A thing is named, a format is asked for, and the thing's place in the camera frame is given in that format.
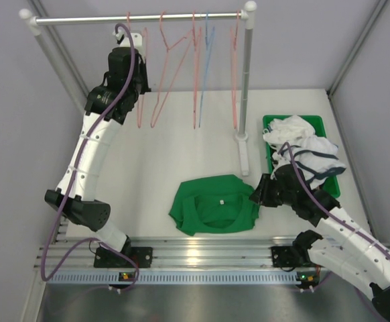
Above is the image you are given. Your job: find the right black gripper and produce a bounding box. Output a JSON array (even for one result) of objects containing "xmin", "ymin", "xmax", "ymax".
[{"xmin": 249, "ymin": 172, "xmax": 296, "ymax": 207}]

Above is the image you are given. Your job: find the pink wire hanger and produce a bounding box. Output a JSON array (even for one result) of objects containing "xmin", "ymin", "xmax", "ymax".
[
  {"xmin": 136, "ymin": 28, "xmax": 151, "ymax": 129},
  {"xmin": 230, "ymin": 10, "xmax": 241, "ymax": 129},
  {"xmin": 192, "ymin": 11, "xmax": 202, "ymax": 129},
  {"xmin": 149, "ymin": 11, "xmax": 192, "ymax": 128}
]

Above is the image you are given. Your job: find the green tank top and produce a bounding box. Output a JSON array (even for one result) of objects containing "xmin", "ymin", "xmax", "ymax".
[{"xmin": 169, "ymin": 174, "xmax": 259, "ymax": 236}]

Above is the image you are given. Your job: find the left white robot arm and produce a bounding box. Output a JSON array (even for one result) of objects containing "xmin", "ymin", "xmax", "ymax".
[{"xmin": 44, "ymin": 47, "xmax": 149, "ymax": 266}]

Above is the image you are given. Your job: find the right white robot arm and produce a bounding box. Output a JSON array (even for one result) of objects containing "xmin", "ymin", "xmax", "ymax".
[{"xmin": 250, "ymin": 164, "xmax": 390, "ymax": 321}]

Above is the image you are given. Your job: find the white clothes pile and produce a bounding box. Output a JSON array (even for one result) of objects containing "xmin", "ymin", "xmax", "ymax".
[{"xmin": 263, "ymin": 115, "xmax": 346, "ymax": 189}]

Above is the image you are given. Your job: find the green plastic bin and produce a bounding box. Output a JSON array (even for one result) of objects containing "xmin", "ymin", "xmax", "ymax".
[{"xmin": 263, "ymin": 115, "xmax": 340, "ymax": 199}]

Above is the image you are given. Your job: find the silver clothes rack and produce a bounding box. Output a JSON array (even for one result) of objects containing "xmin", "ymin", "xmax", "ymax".
[{"xmin": 19, "ymin": 1, "xmax": 257, "ymax": 176}]

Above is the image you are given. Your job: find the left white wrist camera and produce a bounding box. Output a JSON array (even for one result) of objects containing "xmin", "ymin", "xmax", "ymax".
[{"xmin": 112, "ymin": 30, "xmax": 145, "ymax": 51}]

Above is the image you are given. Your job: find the blue wire hanger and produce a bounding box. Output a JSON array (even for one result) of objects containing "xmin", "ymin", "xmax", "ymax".
[{"xmin": 198, "ymin": 12, "xmax": 215, "ymax": 127}]

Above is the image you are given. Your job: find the white slotted cable duct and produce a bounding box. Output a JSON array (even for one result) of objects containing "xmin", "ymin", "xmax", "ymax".
[{"xmin": 49, "ymin": 270, "xmax": 319, "ymax": 285}]

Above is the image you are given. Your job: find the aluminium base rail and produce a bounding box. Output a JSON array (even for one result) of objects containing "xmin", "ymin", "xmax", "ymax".
[{"xmin": 46, "ymin": 237, "xmax": 295, "ymax": 272}]

